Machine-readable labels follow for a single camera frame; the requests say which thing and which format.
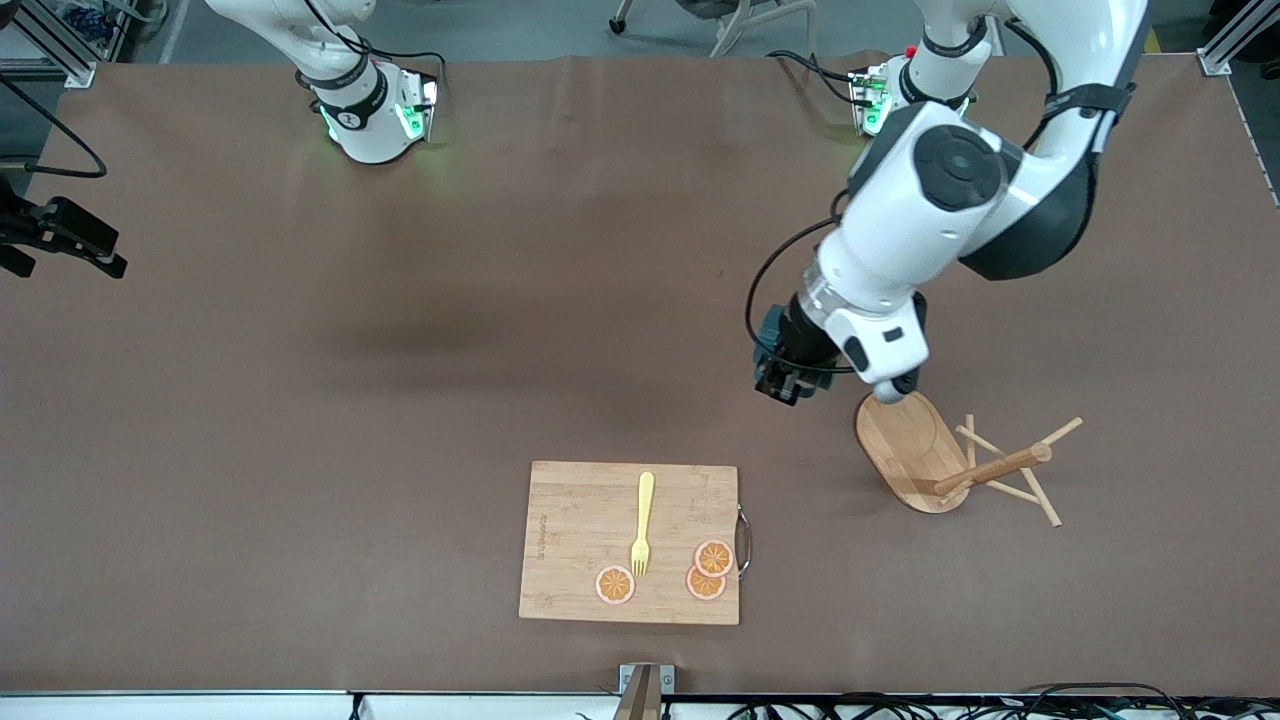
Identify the wooden mug tree rack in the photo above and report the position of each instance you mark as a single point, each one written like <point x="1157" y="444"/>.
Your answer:
<point x="905" y="450"/>

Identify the bamboo cutting board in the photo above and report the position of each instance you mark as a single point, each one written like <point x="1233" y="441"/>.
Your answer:
<point x="580" y="540"/>

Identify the aluminium frame profile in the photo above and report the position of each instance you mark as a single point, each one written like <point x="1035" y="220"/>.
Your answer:
<point x="1225" y="50"/>
<point x="60" y="55"/>

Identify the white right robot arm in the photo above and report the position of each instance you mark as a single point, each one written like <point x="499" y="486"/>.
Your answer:
<point x="365" y="120"/>

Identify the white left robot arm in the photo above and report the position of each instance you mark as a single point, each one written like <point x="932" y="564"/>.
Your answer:
<point x="930" y="200"/>

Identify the yellow plastic fork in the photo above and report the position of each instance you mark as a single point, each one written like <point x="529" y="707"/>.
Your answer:
<point x="645" y="510"/>

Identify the toy orange slice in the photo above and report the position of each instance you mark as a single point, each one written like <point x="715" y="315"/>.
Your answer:
<point x="700" y="588"/>
<point x="714" y="558"/>
<point x="615" y="585"/>

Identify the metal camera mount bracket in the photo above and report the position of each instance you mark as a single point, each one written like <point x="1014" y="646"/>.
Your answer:
<point x="640" y="690"/>

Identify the silver base connector block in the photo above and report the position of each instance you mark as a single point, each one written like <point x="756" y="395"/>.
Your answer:
<point x="865" y="90"/>
<point x="425" y="95"/>

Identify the office chair base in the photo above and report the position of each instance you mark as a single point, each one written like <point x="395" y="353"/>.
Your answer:
<point x="620" y="22"/>

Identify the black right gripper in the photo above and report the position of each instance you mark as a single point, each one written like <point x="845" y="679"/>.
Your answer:
<point x="28" y="226"/>

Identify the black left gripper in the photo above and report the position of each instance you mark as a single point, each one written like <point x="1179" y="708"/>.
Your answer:
<point x="806" y="344"/>

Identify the teal mug with yellow inside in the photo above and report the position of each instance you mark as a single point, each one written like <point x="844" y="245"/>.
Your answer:
<point x="770" y="325"/>

